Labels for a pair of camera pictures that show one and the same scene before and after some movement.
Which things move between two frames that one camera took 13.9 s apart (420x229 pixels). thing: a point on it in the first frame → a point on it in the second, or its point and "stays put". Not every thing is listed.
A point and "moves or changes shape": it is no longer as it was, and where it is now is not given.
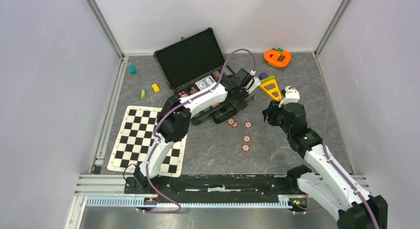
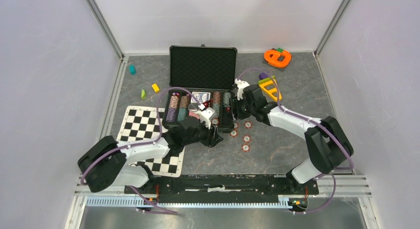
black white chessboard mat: [136, 137] stays put
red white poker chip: [248, 124] stays put
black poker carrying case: [193, 61] moves or changes shape
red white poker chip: [235, 124] → [234, 133]
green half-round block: [143, 94] stays put
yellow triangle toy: [270, 84] stays put
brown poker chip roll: [216, 74] moves or changes shape
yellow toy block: [155, 87] stays put
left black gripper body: [243, 92] → [202, 134]
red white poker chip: [245, 147] stays put
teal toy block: [132, 69] stays put
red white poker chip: [246, 139] stays put
